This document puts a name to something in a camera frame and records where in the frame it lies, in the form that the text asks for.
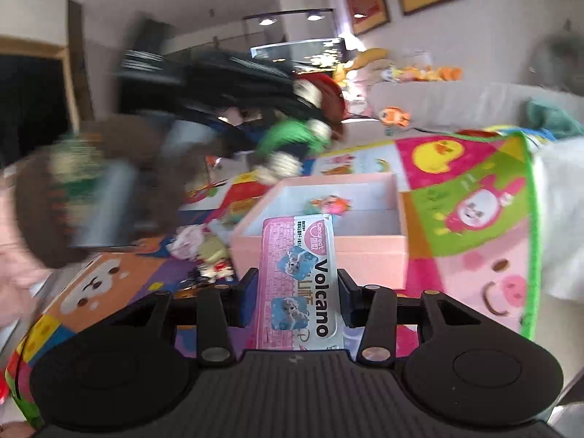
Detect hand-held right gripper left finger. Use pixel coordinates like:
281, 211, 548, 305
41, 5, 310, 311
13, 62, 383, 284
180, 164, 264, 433
112, 267, 260, 369

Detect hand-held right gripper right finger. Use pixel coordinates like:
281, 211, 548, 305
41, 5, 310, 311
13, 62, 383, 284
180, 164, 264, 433
337, 269, 475, 368

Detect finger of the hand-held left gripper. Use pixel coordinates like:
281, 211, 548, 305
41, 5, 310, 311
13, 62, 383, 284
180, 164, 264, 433
182, 52, 311, 122

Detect pink cardboard box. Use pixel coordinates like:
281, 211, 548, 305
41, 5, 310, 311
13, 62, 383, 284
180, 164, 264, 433
229, 172, 410, 290

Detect pink snack packet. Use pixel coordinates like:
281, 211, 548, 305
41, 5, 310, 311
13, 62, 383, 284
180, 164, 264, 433
255, 214, 354, 354

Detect small red white toy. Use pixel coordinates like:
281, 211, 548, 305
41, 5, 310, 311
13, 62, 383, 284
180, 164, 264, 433
196, 235, 235, 284

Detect crochet doll with red hat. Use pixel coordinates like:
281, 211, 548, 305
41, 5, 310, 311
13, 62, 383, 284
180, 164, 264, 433
253, 73, 350, 183

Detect glass fish tank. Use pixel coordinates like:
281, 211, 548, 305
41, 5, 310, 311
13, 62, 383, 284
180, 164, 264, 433
250, 36, 347, 74

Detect small orange pink toy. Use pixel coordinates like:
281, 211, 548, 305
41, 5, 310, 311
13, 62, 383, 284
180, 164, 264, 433
310, 195, 353, 215

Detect pink patterned cloth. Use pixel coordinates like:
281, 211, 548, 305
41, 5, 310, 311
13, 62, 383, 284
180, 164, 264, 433
347, 73, 379, 117

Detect orange fish plush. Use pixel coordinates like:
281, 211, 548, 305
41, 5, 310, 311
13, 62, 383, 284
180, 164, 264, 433
379, 106, 411, 129

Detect colourful cartoon play mat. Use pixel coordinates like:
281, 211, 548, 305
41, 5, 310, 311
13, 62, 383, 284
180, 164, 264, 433
4, 130, 541, 425

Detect row of orange plush toys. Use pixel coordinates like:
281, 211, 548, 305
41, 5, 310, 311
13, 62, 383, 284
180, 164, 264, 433
388, 64, 464, 84

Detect grey sofa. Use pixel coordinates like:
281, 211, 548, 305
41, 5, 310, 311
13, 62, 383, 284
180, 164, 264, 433
342, 80, 584, 147

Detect white blanket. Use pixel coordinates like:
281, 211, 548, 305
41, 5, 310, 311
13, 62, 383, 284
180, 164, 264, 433
531, 134, 584, 293

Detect teal cloth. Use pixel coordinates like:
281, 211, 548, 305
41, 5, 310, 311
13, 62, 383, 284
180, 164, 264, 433
525, 99, 584, 140

